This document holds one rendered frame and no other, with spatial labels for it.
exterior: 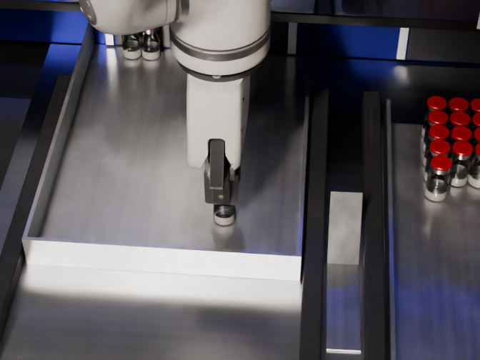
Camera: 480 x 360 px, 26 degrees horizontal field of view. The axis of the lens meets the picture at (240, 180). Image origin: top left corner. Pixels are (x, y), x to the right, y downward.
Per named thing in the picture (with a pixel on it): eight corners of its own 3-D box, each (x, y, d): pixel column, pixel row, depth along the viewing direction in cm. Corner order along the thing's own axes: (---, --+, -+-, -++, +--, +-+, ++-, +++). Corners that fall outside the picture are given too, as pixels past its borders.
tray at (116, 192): (91, 45, 123) (88, 21, 121) (311, 56, 122) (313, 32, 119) (26, 263, 99) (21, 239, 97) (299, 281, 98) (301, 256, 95)
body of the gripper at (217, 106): (182, 2, 91) (187, 98, 99) (168, 78, 84) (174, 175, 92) (268, 6, 91) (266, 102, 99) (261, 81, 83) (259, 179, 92)
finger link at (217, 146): (212, 96, 89) (216, 106, 95) (206, 186, 88) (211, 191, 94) (226, 97, 89) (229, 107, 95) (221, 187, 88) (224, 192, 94)
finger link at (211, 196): (203, 148, 95) (205, 198, 100) (200, 173, 93) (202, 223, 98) (238, 149, 95) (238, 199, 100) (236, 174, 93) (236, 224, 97)
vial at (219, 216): (214, 209, 104) (213, 178, 101) (236, 211, 104) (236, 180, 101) (212, 225, 102) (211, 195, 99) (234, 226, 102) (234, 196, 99)
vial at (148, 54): (143, 48, 122) (141, 16, 119) (162, 49, 122) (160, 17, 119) (141, 60, 121) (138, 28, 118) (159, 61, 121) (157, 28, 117)
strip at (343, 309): (326, 232, 102) (331, 190, 98) (357, 233, 102) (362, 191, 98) (326, 350, 92) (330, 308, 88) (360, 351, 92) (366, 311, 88)
